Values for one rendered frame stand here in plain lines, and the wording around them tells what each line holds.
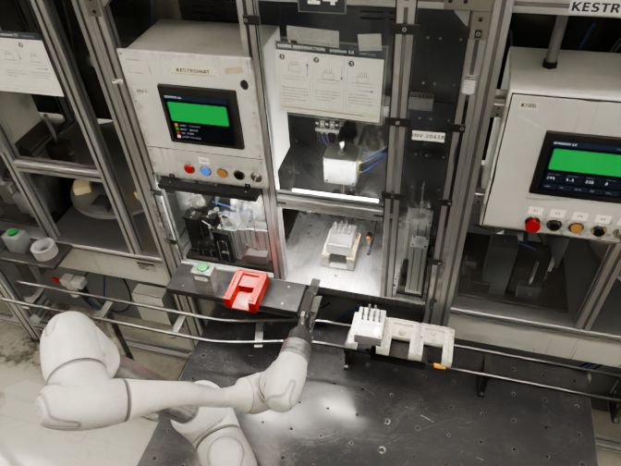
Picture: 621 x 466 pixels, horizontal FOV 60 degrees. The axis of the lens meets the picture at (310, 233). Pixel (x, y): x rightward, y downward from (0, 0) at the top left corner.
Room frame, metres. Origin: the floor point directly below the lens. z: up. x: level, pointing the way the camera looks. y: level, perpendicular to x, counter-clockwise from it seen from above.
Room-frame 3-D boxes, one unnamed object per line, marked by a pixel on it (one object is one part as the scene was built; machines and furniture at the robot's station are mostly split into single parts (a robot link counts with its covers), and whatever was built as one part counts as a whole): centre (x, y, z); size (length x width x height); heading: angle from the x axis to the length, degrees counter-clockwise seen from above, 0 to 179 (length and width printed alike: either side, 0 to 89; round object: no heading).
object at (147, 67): (1.58, 0.30, 1.60); 0.42 x 0.29 x 0.46; 72
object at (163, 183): (1.45, 0.34, 1.37); 0.36 x 0.04 x 0.04; 72
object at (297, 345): (0.93, 0.07, 1.12); 0.09 x 0.06 x 0.09; 72
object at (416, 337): (1.13, -0.30, 0.84); 0.36 x 0.14 x 0.10; 72
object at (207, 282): (1.40, 0.41, 0.97); 0.08 x 0.08 x 0.12; 72
